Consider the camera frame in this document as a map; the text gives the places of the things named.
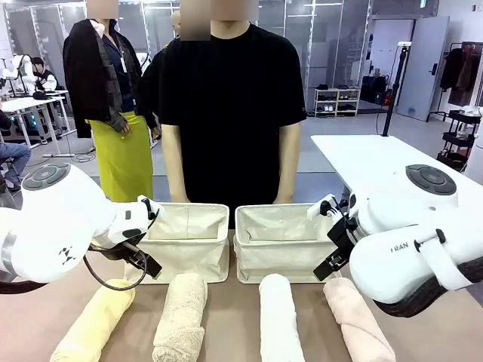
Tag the seated person in jeans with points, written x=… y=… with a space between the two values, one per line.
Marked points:
x=15 y=152

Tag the black luggage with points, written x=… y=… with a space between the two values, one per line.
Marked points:
x=373 y=88

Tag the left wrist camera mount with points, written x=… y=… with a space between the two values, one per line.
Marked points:
x=149 y=209

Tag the white towel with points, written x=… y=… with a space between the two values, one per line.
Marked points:
x=279 y=320

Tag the white shoe rack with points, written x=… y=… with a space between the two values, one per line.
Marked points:
x=337 y=102

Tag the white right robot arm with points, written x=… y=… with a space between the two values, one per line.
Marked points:
x=396 y=260

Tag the pale yellow towel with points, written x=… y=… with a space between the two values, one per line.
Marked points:
x=94 y=324

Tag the person's right forearm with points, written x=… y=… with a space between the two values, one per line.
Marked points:
x=176 y=173

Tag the red fire extinguisher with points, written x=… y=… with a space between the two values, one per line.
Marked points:
x=387 y=99

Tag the grey door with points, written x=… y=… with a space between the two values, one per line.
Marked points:
x=422 y=68

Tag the person in yellow skirt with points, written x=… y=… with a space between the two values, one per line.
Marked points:
x=124 y=158

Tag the black utility cart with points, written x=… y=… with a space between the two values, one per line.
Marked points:
x=458 y=135

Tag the seated person with mask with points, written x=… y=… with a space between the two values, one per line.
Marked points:
x=43 y=77

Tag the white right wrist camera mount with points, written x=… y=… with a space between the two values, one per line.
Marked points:
x=317 y=209

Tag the person's right hand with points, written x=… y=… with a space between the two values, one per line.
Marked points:
x=179 y=198

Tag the person's left hand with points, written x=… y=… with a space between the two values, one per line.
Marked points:
x=285 y=198

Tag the bald person in black jacket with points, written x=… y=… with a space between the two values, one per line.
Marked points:
x=151 y=86

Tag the black cap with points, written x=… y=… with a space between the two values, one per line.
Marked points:
x=40 y=95

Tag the black camera pole stand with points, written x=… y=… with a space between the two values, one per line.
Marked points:
x=394 y=90

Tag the person's left forearm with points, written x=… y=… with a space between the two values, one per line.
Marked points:
x=288 y=173

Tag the clothes rack with dark coats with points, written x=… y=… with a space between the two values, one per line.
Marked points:
x=458 y=71

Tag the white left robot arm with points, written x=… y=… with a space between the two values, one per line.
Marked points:
x=56 y=218

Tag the white side table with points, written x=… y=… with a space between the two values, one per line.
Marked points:
x=377 y=158

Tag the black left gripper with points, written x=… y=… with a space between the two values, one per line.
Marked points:
x=120 y=250

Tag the white office desk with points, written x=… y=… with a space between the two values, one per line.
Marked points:
x=26 y=103

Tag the person in black t-shirt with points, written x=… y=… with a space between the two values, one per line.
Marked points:
x=230 y=113

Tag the pale pink towel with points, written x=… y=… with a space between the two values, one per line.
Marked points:
x=358 y=324

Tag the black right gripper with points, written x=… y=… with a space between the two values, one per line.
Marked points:
x=343 y=235

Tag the beige terry rolled towel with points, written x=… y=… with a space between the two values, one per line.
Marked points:
x=181 y=320

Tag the cream fabric storage basket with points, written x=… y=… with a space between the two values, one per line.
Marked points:
x=275 y=260
x=188 y=256

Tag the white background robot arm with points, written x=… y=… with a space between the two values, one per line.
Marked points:
x=22 y=68

